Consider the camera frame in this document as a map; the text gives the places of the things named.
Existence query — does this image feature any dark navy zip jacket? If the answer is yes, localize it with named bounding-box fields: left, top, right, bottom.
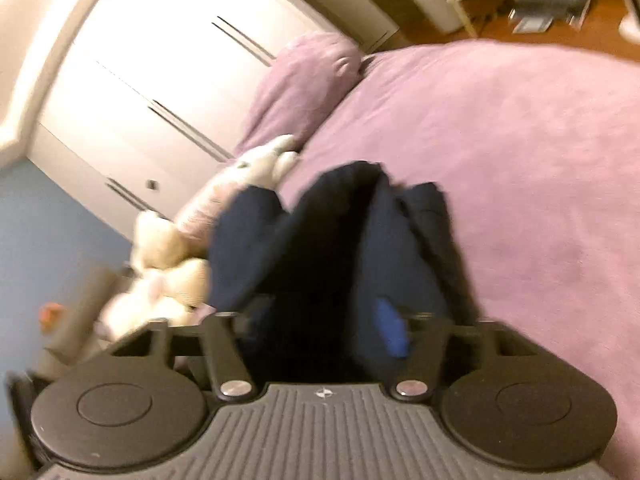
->
left=208, top=162, right=478, bottom=385

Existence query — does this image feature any cream flower plush cushion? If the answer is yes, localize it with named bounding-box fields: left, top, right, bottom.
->
left=96, top=210, right=210, bottom=342

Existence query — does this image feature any orange plush toy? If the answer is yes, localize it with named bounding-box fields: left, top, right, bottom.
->
left=38, top=302, right=66, bottom=334

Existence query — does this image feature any long pink rabbit plush pillow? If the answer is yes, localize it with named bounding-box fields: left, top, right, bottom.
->
left=174, top=134, right=298, bottom=252

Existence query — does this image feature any purple bed sheet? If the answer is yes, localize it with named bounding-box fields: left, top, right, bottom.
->
left=282, top=40, right=639, bottom=479

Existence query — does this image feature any purple pillow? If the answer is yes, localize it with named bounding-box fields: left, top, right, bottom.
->
left=235, top=32, right=364, bottom=155

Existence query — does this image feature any white wardrobe with black handles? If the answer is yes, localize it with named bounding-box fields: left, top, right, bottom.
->
left=29, top=0, right=329, bottom=237

